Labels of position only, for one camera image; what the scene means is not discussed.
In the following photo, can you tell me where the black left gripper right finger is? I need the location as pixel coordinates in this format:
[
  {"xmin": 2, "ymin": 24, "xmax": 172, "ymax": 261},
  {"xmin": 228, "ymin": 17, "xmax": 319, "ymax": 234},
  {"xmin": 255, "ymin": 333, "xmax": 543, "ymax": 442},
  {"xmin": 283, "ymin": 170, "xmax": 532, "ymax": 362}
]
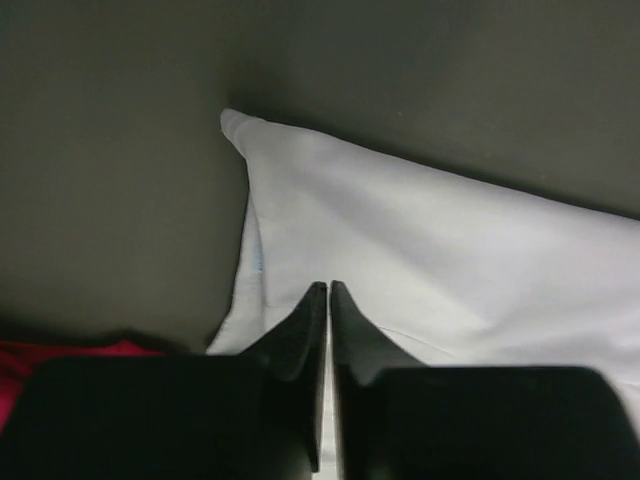
[{"xmin": 330, "ymin": 281, "xmax": 639, "ymax": 479}]

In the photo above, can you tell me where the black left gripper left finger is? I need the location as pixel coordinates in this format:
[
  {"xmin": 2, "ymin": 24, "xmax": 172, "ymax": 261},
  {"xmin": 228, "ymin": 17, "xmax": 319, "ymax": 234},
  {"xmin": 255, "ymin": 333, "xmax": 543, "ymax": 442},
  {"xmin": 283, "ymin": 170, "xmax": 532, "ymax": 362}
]
[{"xmin": 1, "ymin": 282, "xmax": 327, "ymax": 479}]

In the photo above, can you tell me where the red folded t shirt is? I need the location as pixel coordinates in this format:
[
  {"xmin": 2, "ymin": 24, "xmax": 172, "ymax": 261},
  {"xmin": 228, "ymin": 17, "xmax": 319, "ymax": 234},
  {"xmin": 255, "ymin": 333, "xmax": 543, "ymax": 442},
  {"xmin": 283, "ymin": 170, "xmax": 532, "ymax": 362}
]
[{"xmin": 1, "ymin": 340, "xmax": 166, "ymax": 430}]

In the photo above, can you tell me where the white t shirt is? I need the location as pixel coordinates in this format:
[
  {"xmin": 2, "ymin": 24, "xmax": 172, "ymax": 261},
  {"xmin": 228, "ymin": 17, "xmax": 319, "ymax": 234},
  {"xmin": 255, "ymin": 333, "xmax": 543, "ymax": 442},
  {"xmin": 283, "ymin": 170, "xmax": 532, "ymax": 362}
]
[{"xmin": 209, "ymin": 109, "xmax": 639, "ymax": 395}]

